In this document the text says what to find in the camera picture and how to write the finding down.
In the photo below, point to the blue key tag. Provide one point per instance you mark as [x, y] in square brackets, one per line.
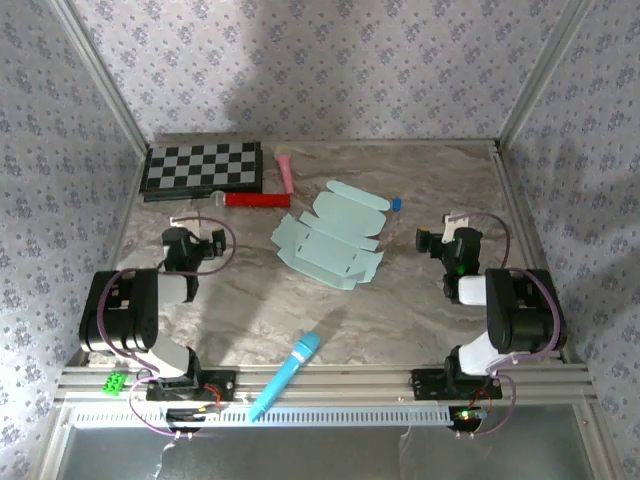
[397, 205]

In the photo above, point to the light blue paper box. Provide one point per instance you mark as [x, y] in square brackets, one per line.
[325, 250]

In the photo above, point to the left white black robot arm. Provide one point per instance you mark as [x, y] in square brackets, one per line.
[125, 310]

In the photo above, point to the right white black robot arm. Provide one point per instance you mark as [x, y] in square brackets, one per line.
[520, 310]

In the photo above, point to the black power connector box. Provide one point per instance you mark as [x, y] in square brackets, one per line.
[185, 415]

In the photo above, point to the red toy microphone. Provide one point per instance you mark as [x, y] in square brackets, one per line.
[255, 200]

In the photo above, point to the black white chessboard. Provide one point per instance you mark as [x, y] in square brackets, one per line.
[200, 170]

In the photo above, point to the pink toy microphone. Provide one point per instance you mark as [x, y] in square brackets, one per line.
[286, 172]

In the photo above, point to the blue toy microphone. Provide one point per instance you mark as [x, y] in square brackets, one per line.
[290, 372]

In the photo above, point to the green toy brick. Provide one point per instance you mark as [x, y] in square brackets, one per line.
[114, 384]

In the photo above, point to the small circuit board with LED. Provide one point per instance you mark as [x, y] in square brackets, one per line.
[467, 415]

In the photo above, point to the grey metal sheet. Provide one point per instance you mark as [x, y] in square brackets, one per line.
[320, 455]

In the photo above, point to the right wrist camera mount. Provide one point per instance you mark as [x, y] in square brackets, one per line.
[452, 225]

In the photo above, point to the aluminium side rail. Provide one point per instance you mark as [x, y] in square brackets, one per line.
[512, 190]

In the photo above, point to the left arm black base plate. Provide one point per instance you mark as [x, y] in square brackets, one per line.
[220, 387]

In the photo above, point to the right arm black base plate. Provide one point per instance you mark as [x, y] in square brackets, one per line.
[425, 385]

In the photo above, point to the aluminium frame rail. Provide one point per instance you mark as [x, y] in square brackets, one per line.
[350, 382]

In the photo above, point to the aluminium frame post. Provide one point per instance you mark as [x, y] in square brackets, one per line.
[541, 75]
[106, 75]

